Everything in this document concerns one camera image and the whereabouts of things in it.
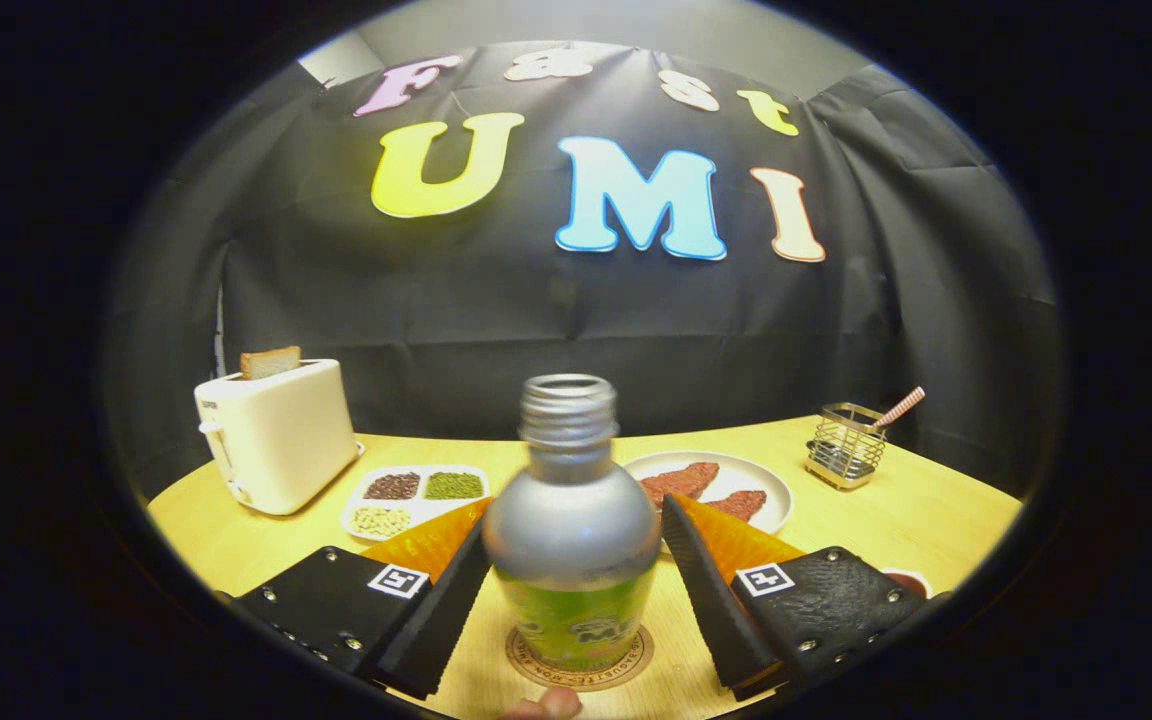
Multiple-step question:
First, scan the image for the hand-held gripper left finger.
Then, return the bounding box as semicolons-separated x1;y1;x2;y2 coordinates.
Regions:
233;497;494;701

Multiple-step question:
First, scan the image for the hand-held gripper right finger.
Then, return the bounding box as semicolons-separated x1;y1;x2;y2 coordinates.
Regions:
660;492;947;701

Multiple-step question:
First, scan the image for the round cork coaster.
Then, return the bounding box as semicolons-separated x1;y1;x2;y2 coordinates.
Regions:
505;625;656;693

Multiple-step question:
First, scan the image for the silver bottle with green label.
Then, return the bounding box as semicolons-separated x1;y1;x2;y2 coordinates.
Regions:
482;374;663;673

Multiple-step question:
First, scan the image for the white cup with wooden handle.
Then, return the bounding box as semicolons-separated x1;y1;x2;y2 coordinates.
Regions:
881;567;934;599

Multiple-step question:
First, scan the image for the brown meat slice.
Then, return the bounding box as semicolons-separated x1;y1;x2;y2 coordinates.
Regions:
708;489;768;523
639;461;721;507

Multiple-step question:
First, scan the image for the white divided plate of beans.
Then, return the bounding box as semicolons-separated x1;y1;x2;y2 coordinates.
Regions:
340;464;491;543

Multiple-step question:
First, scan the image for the round white plate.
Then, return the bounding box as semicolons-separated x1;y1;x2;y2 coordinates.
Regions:
621;451;794;553

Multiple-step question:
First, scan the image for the light wooden table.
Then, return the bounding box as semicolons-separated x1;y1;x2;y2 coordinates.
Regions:
146;415;1024;720

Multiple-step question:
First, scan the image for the white toaster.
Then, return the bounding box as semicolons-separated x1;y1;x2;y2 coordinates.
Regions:
193;359;362;517

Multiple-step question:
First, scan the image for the striped paper straw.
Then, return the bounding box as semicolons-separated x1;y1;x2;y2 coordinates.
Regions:
871;386;927;431

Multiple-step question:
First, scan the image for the bread slice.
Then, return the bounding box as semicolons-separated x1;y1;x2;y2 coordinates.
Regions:
239;346;303;381

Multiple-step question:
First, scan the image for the metal wire basket holder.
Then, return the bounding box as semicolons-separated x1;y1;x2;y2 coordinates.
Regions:
804;402;889;491

